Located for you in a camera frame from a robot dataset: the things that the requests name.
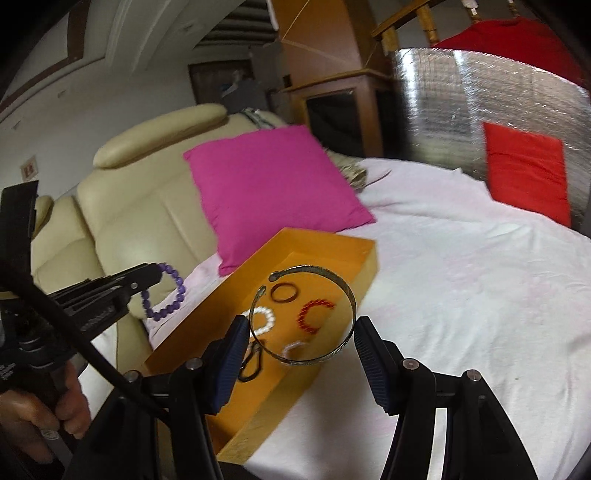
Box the silver foil panel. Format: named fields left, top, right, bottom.
left=392, top=46, right=591, bottom=232

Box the low wooden glass-door cabinet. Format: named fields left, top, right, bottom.
left=284, top=69, right=407, bottom=158

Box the patterned beige cloth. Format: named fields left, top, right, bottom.
left=325, top=150, right=393, bottom=190

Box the orange box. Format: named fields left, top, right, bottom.
left=143, top=227, right=377, bottom=464

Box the pink pillow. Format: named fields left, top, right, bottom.
left=183, top=124, right=377, bottom=277

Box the clear white bead bracelet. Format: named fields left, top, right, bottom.
left=277, top=342, right=315, bottom=365

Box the wooden chair frame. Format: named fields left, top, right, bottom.
left=372, top=0, right=522, bottom=51

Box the engraved metal cuff bangle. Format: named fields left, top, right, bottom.
left=249, top=264, right=357, bottom=366

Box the black cord bracelet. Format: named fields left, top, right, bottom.
left=238, top=339, right=267, bottom=383

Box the red bead bracelet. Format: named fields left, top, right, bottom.
left=298, top=299, right=335, bottom=334

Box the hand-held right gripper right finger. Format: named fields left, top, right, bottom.
left=353, top=316, right=539, bottom=480

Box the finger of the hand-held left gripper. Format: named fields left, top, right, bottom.
left=48, top=263, right=163, bottom=306
left=55, top=288, right=142, bottom=336

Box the black cable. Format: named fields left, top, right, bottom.
left=0, top=261, right=174, bottom=428

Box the tall wooden cabinet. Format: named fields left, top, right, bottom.
left=270, top=0, right=393, bottom=88

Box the purple bead bracelet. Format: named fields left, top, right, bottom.
left=141, top=262, right=186, bottom=321

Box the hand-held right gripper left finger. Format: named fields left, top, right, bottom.
left=69, top=316, right=252, bottom=480

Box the dark red bangle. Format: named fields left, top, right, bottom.
left=270, top=282, right=298, bottom=304

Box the person's left hand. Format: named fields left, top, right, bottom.
left=0, top=356, right=93, bottom=466

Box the cream leather sofa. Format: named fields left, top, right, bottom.
left=30, top=102, right=296, bottom=333

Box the red pillow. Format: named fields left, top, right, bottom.
left=481, top=121, right=573, bottom=228

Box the dark framed wall picture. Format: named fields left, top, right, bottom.
left=188, top=60, right=269, bottom=104

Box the red cloth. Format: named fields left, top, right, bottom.
left=434, top=21, right=589, bottom=88

